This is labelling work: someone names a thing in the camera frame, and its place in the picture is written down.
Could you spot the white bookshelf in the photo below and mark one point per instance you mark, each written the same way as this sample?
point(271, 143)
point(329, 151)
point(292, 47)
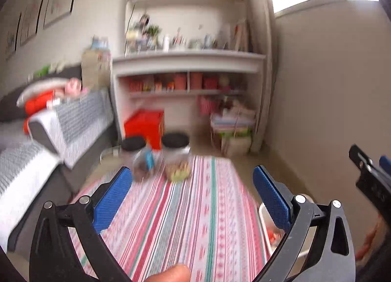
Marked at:
point(189, 60)

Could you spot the person's left hand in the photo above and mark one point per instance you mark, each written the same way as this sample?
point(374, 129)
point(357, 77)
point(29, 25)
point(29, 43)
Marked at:
point(168, 274)

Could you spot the small potted plant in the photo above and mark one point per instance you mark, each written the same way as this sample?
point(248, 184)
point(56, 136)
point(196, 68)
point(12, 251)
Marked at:
point(153, 31)

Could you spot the pink plush toy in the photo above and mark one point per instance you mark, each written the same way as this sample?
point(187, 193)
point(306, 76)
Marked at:
point(73, 86)

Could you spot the grey sofa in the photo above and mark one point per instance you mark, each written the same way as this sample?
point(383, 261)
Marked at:
point(85, 160)

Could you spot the green plush toy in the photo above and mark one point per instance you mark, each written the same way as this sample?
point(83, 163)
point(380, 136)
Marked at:
point(41, 71)

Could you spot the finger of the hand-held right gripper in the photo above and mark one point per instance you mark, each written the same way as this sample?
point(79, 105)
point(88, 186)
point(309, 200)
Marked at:
point(385, 164)
point(374, 182)

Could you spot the orange plush cushion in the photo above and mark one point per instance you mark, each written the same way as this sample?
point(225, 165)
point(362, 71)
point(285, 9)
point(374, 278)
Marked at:
point(38, 103)

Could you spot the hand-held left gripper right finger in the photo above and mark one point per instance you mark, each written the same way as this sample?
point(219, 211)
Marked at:
point(272, 196)

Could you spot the red cardboard box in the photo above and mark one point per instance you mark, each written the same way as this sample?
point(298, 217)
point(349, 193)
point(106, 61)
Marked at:
point(143, 128)

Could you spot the stack of books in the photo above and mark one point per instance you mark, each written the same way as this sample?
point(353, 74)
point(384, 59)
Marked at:
point(96, 70)

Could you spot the pile of papers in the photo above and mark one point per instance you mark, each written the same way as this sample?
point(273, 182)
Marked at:
point(233, 126)

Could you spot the white pillow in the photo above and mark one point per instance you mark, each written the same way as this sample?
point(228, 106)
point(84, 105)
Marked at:
point(39, 88)

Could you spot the pink storage basket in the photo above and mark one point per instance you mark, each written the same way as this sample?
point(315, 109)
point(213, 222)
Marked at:
point(208, 105)

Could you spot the striped patterned tablecloth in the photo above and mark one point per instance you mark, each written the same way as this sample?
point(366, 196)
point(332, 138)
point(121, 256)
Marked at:
point(189, 215)

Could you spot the plastic jar with dark nuts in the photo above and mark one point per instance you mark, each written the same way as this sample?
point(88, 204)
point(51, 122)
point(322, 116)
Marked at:
point(131, 144)

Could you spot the plastic jar with light nuts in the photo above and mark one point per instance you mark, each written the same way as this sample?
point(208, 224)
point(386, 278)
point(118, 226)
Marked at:
point(175, 160)

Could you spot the grey striped sofa cover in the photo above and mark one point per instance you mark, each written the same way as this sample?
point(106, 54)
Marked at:
point(79, 123)
point(21, 172)

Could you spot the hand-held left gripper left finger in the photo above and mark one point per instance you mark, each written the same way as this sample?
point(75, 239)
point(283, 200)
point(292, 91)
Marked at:
point(113, 196)

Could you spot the small white bottle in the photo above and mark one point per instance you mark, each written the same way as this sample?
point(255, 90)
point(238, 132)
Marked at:
point(166, 43)

